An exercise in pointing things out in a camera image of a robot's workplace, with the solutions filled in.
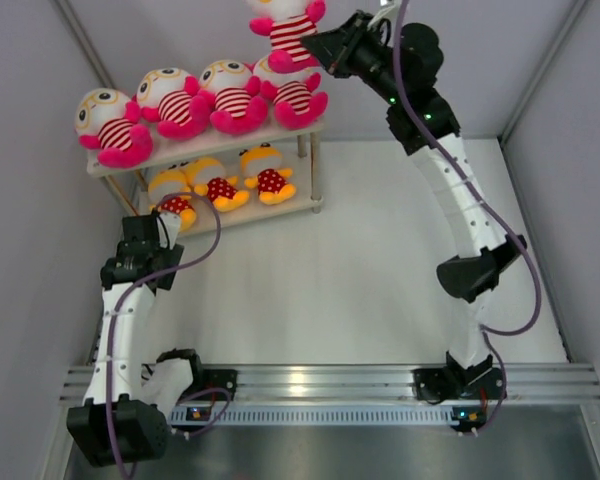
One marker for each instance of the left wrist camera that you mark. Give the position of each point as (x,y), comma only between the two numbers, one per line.
(168,228)

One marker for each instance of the wall corner metal strip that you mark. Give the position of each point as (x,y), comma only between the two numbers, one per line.
(77,31)
(549,56)

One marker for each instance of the wall corner metal strip left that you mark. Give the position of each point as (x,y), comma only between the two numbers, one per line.
(77,31)

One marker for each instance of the black mount plate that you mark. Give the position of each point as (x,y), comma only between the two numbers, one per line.
(208,382)
(445,384)

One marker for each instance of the wall corner metal strip right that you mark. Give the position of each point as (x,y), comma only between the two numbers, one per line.
(549,56)

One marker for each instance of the pink panda plush top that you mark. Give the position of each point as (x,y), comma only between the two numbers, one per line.
(285,23)

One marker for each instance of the left black mount plate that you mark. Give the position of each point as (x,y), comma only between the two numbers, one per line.
(208,382)

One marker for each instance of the orange plush bottom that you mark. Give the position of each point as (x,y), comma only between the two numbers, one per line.
(169,191)

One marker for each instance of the orange plush top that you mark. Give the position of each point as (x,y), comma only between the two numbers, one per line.
(263,171)

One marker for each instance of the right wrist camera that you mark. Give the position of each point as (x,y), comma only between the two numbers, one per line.
(387,11)

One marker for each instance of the pink panda plush with glasses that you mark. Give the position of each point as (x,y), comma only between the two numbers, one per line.
(296,101)

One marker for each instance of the right black mount plate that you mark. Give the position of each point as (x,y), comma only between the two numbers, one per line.
(445,384)

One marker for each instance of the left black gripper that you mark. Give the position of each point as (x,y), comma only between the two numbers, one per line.
(170,257)

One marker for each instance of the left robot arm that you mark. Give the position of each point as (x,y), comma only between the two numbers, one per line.
(122,417)

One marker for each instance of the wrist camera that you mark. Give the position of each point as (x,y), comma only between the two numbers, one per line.
(168,228)
(387,11)

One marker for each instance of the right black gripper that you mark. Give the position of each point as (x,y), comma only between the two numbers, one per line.
(332,49)

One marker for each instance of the grey slotted cable duct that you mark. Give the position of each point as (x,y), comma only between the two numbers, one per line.
(312,415)

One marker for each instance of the orange plush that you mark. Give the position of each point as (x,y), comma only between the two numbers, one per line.
(208,177)
(169,191)
(263,171)

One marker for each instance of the pink panda plush face down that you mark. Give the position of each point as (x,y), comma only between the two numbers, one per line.
(168,98)

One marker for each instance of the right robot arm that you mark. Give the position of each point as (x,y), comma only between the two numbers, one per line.
(424,124)

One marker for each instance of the aluminium rail base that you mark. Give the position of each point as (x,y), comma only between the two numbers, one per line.
(566,383)

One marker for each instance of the white two-tier shelf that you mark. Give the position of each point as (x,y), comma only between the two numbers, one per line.
(300,151)

